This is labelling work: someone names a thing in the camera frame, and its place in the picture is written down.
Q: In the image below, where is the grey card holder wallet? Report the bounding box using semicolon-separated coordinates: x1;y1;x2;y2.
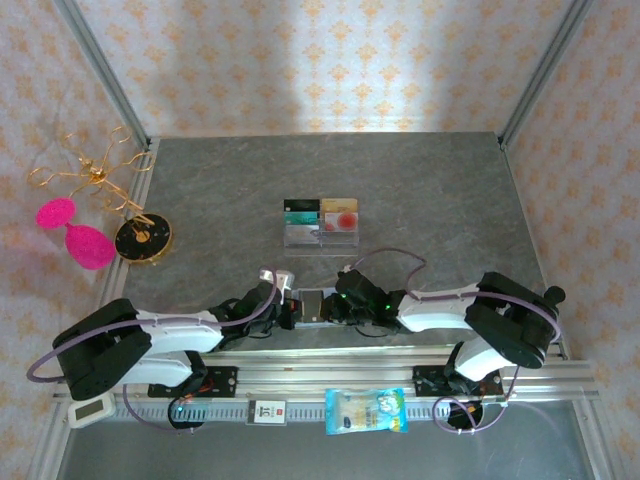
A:
294;287;351;330

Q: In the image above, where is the clear acrylic card stand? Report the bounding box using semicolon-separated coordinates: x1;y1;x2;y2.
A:
282;197;362;257

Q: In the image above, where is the silver white VIP card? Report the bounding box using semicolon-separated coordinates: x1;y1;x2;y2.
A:
285;224;321;246

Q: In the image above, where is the white card red circle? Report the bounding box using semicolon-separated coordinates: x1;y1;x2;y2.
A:
322;210;360;233

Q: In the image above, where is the white label card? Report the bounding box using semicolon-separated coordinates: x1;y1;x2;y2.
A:
247;398;287;427

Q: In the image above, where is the blue snack packet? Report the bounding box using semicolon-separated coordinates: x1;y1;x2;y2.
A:
324;387;409;436

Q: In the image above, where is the black round connector hub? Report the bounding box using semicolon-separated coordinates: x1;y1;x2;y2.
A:
446;399;484;434
167;397;207;432

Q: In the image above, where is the pink hourglass shaped sponge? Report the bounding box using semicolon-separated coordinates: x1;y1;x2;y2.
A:
35;197;117;272

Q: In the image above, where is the white digital timer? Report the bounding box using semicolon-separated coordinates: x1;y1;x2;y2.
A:
67;391;116;430

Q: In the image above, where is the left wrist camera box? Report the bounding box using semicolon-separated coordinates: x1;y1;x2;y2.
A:
258;267;296;304

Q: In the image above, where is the aluminium rail frame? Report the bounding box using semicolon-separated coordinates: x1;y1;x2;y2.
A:
52;344;601;402

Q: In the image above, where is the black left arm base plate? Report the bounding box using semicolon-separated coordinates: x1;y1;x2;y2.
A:
148;366;240;400

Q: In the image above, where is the grey slotted cable duct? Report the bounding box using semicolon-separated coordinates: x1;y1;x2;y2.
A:
114;399;501;424

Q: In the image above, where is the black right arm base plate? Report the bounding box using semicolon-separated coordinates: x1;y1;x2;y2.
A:
412;364;504;399

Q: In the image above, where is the gold wire stand black base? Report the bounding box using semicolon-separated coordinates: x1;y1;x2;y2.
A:
27;124;175;266

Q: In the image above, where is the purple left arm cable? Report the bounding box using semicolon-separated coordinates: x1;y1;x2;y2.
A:
25;269;281;435

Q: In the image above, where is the aluminium corner post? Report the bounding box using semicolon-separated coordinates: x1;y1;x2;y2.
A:
499;0;594;149
52;0;154;151

